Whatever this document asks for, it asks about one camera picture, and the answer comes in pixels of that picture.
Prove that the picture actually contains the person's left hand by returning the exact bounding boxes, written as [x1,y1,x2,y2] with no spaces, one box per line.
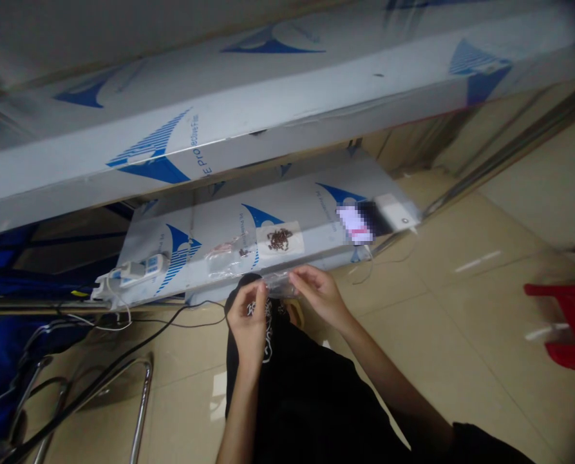
[226,280,272,353]

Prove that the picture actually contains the person's right hand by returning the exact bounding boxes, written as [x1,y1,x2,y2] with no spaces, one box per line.
[288,264,352,336]

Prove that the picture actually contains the person's left index finger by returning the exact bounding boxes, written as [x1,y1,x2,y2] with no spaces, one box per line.
[234,280,270,298]

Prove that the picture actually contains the person's right index finger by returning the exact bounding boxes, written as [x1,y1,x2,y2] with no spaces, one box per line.
[288,265,328,283]

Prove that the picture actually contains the person's left fingers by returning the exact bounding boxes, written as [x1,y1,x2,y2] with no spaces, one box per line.
[226,295,250,335]

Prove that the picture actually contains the person's right fingers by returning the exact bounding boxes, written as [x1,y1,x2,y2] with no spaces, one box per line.
[296,295,328,322]

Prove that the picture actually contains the small clear plastic bag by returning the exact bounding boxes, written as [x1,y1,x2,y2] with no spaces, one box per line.
[261,270,301,300]

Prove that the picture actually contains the pile of brown beads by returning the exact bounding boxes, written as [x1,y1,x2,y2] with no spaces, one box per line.
[266,229,292,253]

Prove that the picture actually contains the clear bag with pink pieces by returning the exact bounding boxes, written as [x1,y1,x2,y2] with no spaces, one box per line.
[203,235,250,263]

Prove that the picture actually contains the black smartphone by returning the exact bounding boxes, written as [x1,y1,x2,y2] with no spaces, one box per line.
[337,200,395,246]

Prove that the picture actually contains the white power bank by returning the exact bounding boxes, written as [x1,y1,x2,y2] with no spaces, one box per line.
[373,193,421,234]

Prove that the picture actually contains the white power strip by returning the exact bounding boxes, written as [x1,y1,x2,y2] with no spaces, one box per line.
[95,253,172,292]

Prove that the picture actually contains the steel table with blue-printed film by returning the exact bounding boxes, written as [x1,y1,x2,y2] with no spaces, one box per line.
[0,0,575,310]

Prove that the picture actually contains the blue fabric bag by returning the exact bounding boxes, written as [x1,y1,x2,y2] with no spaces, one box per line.
[0,231,83,424]

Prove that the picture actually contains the red plastic stool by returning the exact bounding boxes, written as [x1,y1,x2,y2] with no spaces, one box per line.
[523,283,575,374]

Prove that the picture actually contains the thin white cable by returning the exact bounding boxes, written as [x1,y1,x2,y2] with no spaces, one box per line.
[348,226,419,286]

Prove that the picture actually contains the black cable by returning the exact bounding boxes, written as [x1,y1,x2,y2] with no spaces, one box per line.
[5,298,230,458]

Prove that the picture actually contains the metal tube chair frame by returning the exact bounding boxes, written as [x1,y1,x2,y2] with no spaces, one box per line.
[5,351,154,464]

